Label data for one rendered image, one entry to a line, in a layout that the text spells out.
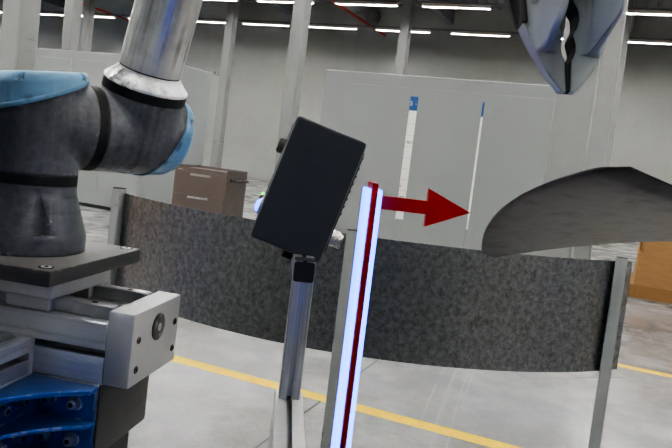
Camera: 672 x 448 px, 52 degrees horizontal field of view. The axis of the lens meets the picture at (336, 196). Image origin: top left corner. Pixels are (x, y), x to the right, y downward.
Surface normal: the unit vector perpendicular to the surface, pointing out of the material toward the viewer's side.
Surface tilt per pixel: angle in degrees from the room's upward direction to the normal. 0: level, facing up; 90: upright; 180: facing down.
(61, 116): 89
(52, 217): 72
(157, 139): 106
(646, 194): 163
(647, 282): 90
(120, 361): 90
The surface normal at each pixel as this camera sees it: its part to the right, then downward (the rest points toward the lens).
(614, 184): -0.25, 0.94
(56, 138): 0.72, 0.14
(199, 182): -0.33, 0.02
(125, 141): 0.65, 0.35
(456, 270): 0.07, 0.07
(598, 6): -0.98, -0.17
